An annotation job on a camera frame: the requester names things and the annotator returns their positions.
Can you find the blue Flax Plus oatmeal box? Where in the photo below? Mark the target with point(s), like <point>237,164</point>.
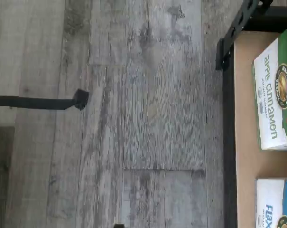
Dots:
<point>269,202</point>

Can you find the black metal shelf rack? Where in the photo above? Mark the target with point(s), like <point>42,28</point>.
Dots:
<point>228,142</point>

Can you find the green apple cinnamon oatmeal box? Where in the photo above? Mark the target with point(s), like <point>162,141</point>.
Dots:
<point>271,107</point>

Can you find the black stand leg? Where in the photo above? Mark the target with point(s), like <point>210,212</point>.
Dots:
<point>39,102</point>

